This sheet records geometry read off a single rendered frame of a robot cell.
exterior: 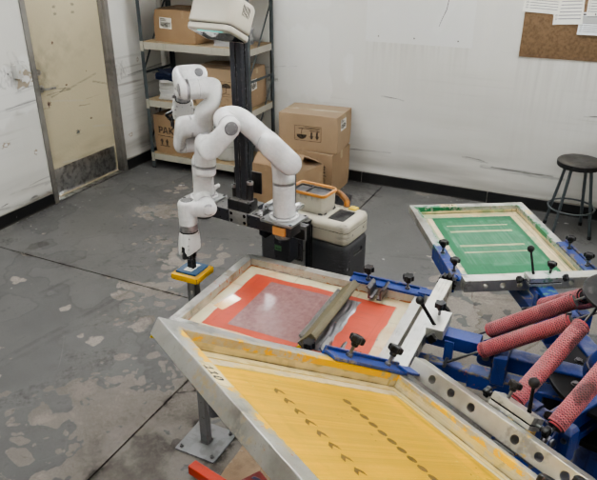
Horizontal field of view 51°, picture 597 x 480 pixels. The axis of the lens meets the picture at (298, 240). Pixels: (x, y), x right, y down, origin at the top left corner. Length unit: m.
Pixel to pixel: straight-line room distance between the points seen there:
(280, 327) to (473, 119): 3.91
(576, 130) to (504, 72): 0.76
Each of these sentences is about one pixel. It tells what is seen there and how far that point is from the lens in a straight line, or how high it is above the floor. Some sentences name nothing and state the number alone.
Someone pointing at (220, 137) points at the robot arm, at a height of 1.54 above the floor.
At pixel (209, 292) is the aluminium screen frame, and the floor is 0.99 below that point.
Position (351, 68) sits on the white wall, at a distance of 6.10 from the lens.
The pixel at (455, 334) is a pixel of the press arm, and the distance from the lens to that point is 2.16.
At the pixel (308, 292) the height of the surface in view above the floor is 0.96.
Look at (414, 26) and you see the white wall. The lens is 5.86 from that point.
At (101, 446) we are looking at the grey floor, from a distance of 3.35.
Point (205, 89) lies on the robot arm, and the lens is 2.63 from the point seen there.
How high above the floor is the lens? 2.23
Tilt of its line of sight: 26 degrees down
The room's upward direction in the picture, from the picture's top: straight up
